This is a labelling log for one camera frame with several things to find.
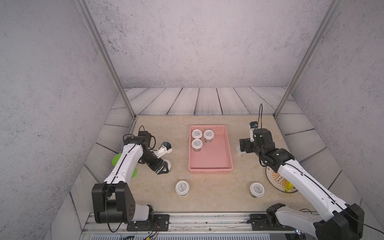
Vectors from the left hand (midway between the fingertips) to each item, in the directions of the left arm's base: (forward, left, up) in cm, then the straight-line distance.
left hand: (163, 166), depth 80 cm
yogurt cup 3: (-9, -10, -6) cm, 15 cm away
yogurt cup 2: (0, -3, +2) cm, 4 cm away
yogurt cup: (+17, -18, -5) cm, 25 cm away
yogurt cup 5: (+2, -38, +11) cm, 40 cm away
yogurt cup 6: (+24, -26, -4) cm, 35 cm away
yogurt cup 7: (-11, -48, -6) cm, 50 cm away
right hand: (+10, -46, +11) cm, 48 cm away
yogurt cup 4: (+25, -18, -5) cm, 32 cm away
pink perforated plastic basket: (+10, -29, -9) cm, 32 cm away
